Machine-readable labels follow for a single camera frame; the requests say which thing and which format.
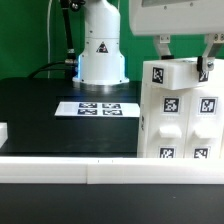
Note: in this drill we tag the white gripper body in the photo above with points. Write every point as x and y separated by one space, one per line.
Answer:
176 17

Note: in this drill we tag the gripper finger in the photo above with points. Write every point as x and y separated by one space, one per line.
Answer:
214 42
161 43

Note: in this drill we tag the white cabinet body box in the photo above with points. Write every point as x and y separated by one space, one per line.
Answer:
144 119

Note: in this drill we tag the white cabinet top box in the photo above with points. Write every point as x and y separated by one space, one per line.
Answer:
178 74

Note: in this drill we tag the white cabinet door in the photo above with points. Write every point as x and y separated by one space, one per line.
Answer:
205 123
167 123

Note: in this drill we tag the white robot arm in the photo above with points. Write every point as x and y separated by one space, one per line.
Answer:
101 64

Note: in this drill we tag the white marker sheet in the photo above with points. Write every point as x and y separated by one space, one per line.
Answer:
97 109

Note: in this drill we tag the white front fence bar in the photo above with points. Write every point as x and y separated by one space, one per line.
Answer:
50 170

